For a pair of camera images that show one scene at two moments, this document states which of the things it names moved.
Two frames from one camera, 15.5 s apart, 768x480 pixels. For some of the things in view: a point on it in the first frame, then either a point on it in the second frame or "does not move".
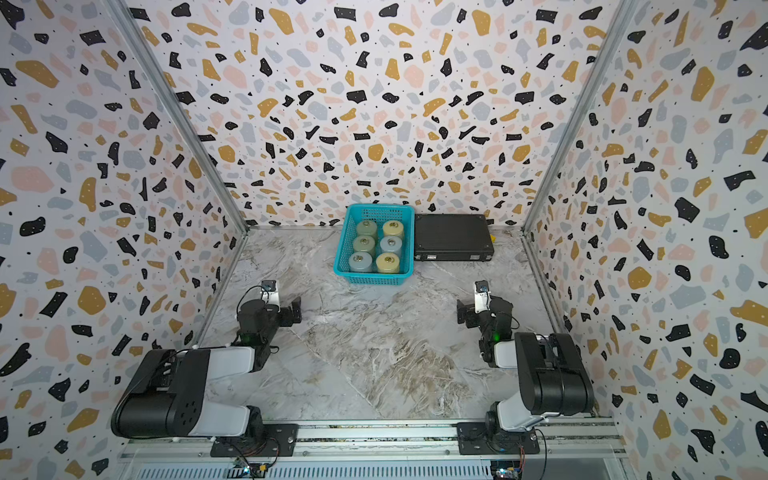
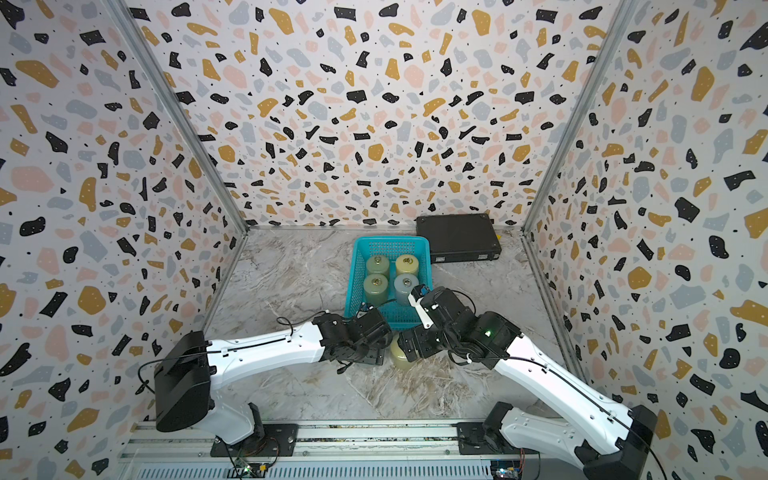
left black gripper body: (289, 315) -> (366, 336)
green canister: (366, 228) -> (378, 264)
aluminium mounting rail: (393, 449) does not move
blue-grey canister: (391, 244) -> (403, 286)
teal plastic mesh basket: (376, 244) -> (419, 247)
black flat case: (452, 238) does not move
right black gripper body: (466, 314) -> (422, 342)
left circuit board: (251, 470) does not move
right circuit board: (506, 469) does not move
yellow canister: (393, 228) -> (407, 264)
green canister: (364, 243) -> (375, 289)
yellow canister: (387, 263) -> (398, 355)
